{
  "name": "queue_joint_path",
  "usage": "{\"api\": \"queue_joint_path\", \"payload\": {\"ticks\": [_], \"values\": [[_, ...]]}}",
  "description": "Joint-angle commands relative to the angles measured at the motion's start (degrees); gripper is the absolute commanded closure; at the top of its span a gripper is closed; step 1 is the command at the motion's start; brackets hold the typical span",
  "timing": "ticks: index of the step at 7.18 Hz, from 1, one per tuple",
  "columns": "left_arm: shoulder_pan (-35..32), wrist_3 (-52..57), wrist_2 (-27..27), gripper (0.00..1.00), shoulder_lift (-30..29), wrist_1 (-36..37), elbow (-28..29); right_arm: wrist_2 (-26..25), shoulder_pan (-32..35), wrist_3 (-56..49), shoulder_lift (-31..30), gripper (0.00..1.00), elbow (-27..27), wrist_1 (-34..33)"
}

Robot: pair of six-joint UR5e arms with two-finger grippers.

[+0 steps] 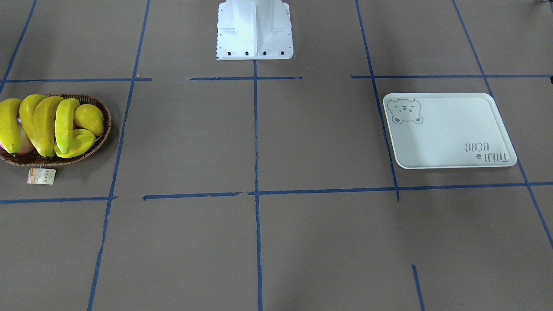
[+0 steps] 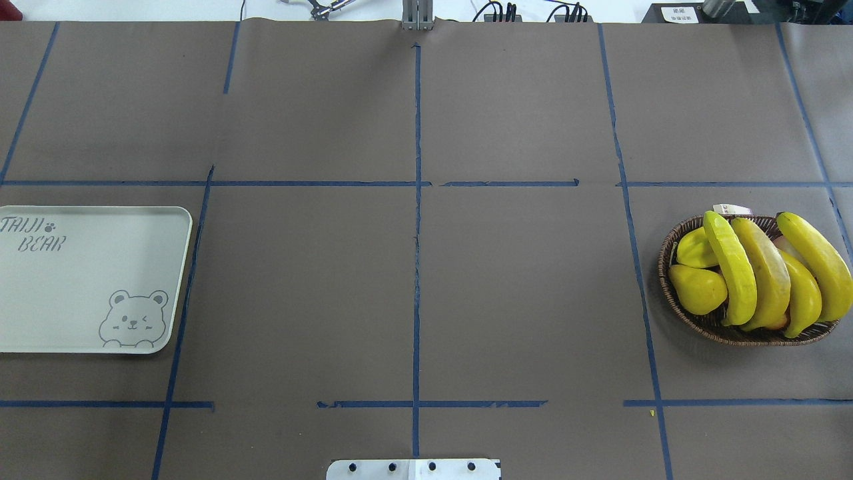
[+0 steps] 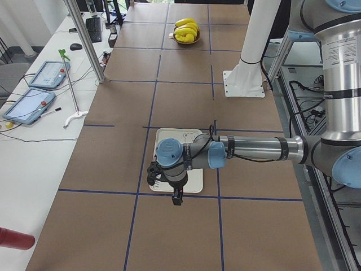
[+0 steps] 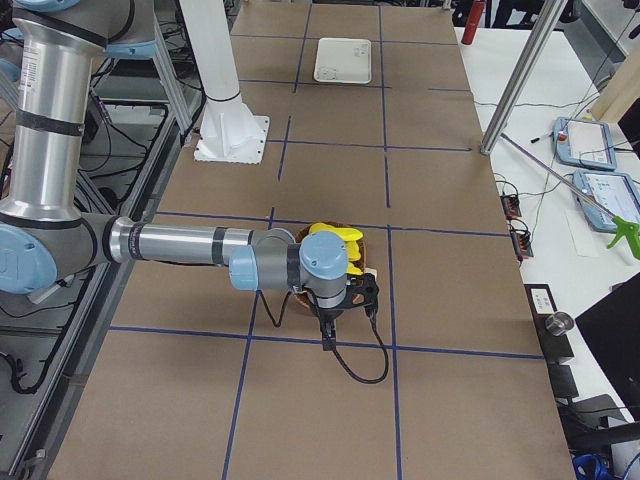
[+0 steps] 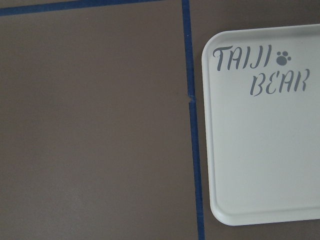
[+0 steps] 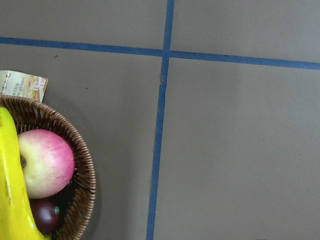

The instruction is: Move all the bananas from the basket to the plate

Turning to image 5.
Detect white rectangular bear tray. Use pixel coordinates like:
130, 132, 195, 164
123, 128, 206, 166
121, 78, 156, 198
201, 24, 320, 226

